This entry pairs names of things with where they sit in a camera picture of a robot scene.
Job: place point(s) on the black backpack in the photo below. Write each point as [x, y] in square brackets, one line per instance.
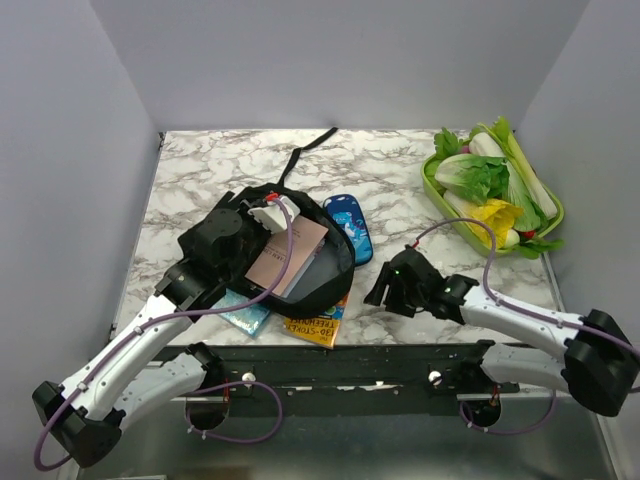
[325, 282]

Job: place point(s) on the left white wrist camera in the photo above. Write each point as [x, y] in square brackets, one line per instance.
[272, 215]

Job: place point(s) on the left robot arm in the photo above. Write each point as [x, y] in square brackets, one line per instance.
[88, 412]

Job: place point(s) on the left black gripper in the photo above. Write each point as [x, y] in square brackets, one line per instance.
[260, 240]

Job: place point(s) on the white daikon radish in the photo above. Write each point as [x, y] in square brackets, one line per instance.
[482, 144]

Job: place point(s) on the napa cabbage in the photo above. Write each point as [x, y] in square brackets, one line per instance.
[473, 178]

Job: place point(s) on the orange treehouse book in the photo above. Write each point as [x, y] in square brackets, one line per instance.
[321, 330]

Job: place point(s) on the teal fantasy book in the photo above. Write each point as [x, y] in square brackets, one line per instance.
[249, 320]

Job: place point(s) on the aluminium mounting rail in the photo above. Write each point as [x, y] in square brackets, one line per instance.
[453, 375]

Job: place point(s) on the yellow flower vegetable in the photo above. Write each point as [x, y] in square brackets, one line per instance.
[500, 216]

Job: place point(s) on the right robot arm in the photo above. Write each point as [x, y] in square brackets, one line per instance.
[588, 357]

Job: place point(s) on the green celery stalk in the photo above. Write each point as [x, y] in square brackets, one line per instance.
[503, 135]

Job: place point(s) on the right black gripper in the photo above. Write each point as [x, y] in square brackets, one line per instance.
[388, 275]

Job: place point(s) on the green vegetable tray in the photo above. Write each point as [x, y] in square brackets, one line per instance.
[468, 235]

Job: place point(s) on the blue dinosaur pencil case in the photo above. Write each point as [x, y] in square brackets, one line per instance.
[347, 213]

